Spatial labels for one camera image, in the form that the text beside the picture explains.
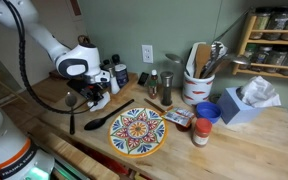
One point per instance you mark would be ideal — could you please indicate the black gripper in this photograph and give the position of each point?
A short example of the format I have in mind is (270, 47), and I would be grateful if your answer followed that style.
(94, 91)

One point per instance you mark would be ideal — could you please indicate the blue tissue box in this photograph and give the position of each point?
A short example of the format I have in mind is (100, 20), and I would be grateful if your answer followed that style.
(232, 110)

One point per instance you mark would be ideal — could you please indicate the crumpled white facial tissue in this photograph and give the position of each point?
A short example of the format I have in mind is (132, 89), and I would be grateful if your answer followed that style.
(259, 91)

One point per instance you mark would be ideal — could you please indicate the black plastic spoon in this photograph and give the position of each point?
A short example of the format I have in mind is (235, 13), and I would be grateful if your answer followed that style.
(95, 123)

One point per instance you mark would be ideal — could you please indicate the white salt shaker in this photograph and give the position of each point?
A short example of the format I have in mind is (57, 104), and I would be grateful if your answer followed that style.
(114, 86)

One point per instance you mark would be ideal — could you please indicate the steel shaker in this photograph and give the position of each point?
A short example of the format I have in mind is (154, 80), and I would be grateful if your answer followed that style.
(109, 69)

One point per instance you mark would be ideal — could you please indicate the wooden tray organiser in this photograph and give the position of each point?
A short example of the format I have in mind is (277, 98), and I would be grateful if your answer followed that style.
(126, 89)

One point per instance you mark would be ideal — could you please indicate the black-cap bottle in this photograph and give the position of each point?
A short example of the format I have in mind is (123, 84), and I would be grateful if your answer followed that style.
(115, 59)
(106, 62)

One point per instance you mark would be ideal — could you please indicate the colourful painted ceramic plate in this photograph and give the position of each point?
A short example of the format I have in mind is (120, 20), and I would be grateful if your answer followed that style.
(138, 130)

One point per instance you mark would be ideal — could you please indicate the small black phone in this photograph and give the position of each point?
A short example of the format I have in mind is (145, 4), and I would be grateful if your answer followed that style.
(143, 78)

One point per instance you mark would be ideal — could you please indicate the light wooden robot platform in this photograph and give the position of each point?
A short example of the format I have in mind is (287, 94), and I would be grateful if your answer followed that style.
(74, 156)

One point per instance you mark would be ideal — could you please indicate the thin wooden stick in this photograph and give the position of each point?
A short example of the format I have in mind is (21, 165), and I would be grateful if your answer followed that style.
(154, 105)

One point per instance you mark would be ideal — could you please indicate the hot sauce bottle white cap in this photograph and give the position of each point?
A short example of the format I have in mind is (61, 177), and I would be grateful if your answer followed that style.
(153, 85)

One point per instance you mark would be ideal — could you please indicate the steel pepper grinder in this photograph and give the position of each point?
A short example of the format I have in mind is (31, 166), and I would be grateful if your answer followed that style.
(166, 88)

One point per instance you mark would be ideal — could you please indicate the orange sauce packet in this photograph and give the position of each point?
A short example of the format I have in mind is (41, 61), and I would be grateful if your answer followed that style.
(176, 119)
(184, 112)

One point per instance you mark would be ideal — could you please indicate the metal ladle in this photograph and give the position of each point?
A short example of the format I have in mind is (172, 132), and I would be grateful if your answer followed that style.
(174, 58)
(240, 60)

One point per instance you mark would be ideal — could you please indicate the white crock red peppers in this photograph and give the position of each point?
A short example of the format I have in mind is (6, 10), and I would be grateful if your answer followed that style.
(197, 90)

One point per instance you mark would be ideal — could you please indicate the white spatula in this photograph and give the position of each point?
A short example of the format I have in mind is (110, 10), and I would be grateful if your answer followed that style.
(191, 61)

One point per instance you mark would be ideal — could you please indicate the red-lid spice jar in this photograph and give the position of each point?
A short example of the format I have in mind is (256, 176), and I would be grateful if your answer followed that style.
(202, 131)

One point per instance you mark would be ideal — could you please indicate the blue bowl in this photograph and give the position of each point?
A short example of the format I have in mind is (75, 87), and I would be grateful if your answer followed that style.
(208, 111)

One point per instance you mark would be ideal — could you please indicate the wooden spatula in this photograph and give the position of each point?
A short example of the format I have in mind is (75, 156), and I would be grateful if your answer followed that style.
(202, 56)

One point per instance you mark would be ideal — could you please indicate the metal tongs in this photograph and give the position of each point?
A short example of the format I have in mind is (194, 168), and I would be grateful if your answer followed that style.
(217, 50)

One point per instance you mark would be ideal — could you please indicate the wooden spice rack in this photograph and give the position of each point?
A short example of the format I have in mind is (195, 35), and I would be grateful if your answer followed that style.
(242, 43)

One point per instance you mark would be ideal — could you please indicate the glass jar green herbs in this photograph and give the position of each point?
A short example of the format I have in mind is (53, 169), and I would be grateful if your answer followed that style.
(260, 23)

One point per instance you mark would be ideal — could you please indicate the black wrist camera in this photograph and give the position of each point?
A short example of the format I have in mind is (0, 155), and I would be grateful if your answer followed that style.
(75, 85)

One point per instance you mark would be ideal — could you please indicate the white wall outlet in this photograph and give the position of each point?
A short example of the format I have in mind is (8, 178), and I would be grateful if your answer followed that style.
(147, 53)

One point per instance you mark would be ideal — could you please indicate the aluminium frame rail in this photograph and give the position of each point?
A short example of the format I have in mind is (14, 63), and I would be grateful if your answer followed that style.
(62, 170)

